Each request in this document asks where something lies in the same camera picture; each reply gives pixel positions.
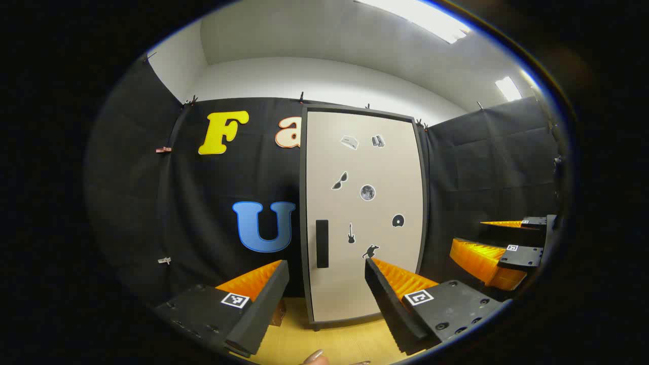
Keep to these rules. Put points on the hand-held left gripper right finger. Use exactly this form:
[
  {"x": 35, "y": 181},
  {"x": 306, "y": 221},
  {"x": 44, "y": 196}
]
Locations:
[{"x": 388, "y": 299}]

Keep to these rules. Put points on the black backdrop cloth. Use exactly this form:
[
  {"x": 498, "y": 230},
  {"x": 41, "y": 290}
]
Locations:
[{"x": 203, "y": 197}]

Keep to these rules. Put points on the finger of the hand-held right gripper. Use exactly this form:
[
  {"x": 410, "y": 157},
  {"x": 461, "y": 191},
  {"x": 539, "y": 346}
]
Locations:
[
  {"x": 532, "y": 221},
  {"x": 476, "y": 258}
]

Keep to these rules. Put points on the beige cabinet door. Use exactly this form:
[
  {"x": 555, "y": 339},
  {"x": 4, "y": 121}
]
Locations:
[{"x": 365, "y": 284}]

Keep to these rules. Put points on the small ceiling light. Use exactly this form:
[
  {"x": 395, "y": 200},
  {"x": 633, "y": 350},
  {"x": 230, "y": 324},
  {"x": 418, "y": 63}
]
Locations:
[{"x": 508, "y": 88}]

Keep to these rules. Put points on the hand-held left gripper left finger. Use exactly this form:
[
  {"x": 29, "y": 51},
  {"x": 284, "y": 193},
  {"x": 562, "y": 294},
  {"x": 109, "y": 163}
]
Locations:
[{"x": 263, "y": 299}]

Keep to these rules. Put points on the long ceiling light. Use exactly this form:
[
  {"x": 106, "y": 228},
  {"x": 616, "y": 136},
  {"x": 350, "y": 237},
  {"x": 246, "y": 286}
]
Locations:
[{"x": 421, "y": 17}]

